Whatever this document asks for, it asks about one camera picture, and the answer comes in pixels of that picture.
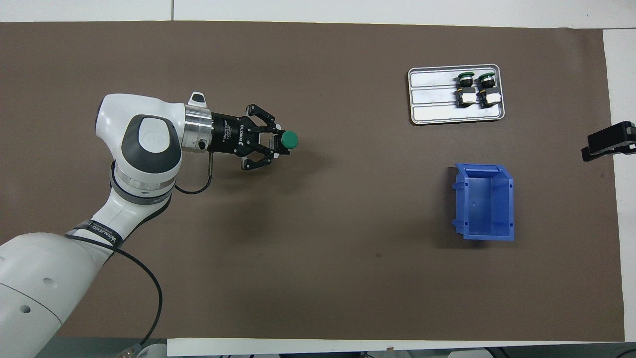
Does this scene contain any brown table mat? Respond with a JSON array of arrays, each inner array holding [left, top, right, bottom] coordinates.
[[0, 21, 625, 343]]

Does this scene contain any silver metal tray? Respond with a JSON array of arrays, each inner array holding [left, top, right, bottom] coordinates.
[[407, 64, 506, 126]]

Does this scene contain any green push button switch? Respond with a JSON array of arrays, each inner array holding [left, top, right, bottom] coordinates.
[[268, 130, 299, 151], [477, 72, 501, 107], [456, 72, 478, 108]]

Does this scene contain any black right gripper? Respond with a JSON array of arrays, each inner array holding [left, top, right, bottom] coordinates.
[[582, 121, 636, 162]]

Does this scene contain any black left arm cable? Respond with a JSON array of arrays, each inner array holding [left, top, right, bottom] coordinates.
[[65, 152, 215, 351]]

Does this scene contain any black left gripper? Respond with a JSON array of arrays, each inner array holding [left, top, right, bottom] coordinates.
[[208, 103, 291, 171]]

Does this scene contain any blue plastic storage bin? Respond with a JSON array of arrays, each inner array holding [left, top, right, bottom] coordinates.
[[451, 163, 515, 242]]

